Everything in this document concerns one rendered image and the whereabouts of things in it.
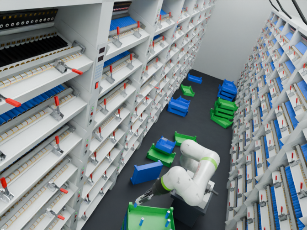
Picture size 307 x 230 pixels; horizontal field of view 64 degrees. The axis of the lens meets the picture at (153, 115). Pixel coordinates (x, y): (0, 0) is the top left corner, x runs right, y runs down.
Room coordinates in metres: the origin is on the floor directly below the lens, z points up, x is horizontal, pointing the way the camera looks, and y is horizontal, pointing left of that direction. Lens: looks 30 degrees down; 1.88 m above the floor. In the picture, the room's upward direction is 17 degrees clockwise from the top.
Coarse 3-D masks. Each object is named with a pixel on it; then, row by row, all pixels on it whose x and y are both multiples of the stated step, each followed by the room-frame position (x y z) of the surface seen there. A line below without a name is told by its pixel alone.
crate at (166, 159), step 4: (152, 144) 2.39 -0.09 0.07; (152, 148) 2.39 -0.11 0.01; (156, 148) 2.40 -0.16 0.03; (148, 152) 2.21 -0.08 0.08; (152, 152) 2.33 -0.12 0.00; (156, 152) 2.35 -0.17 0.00; (160, 152) 2.37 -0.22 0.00; (164, 152) 2.38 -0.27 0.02; (148, 156) 2.21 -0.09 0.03; (152, 156) 2.20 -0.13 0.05; (156, 156) 2.28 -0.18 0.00; (160, 156) 2.31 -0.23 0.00; (164, 156) 2.33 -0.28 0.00; (168, 156) 2.35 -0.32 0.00; (172, 156) 2.36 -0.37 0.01; (156, 160) 2.19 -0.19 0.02; (160, 160) 2.18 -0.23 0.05; (164, 160) 2.26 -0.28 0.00; (168, 160) 2.28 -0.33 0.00; (172, 160) 2.30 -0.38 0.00; (164, 164) 2.17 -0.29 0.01; (168, 164) 2.17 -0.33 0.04
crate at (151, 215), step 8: (128, 208) 1.05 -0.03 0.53; (136, 208) 1.09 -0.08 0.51; (144, 208) 1.11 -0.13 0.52; (152, 208) 1.12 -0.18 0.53; (160, 208) 1.13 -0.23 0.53; (128, 216) 1.00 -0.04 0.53; (136, 216) 1.05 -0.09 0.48; (144, 216) 1.07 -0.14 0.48; (152, 216) 1.09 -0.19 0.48; (160, 216) 1.11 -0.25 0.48; (168, 216) 1.13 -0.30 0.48; (128, 224) 0.98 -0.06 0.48; (136, 224) 1.00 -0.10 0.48; (144, 224) 1.01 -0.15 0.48; (152, 224) 1.03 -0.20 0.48; (160, 224) 1.05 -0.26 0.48
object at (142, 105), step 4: (148, 96) 2.29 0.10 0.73; (152, 96) 2.30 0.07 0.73; (144, 100) 2.17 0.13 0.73; (148, 100) 2.23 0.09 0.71; (140, 104) 2.08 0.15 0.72; (144, 104) 2.12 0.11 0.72; (148, 104) 2.17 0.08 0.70; (136, 108) 1.86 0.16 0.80; (140, 108) 2.02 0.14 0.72; (144, 108) 2.06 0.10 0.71; (136, 112) 1.86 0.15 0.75; (140, 112) 1.96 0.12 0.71; (136, 116) 1.85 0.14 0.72; (132, 120) 1.79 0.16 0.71
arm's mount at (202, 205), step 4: (188, 172) 1.75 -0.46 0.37; (192, 172) 1.76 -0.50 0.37; (192, 176) 1.72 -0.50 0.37; (212, 184) 1.69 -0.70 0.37; (176, 192) 1.54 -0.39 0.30; (204, 196) 1.52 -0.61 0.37; (208, 196) 1.54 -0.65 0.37; (204, 200) 1.48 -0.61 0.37; (200, 204) 1.48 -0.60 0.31; (204, 204) 1.47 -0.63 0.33
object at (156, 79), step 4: (152, 76) 2.29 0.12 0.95; (156, 76) 2.30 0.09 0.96; (148, 80) 2.21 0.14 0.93; (156, 80) 2.30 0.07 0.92; (148, 84) 2.14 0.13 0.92; (140, 88) 1.99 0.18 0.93; (148, 88) 2.08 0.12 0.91; (152, 88) 2.13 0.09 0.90; (144, 92) 1.97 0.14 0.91; (148, 92) 2.02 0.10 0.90; (144, 96) 1.92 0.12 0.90; (140, 100) 1.82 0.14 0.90; (136, 104) 1.70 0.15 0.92
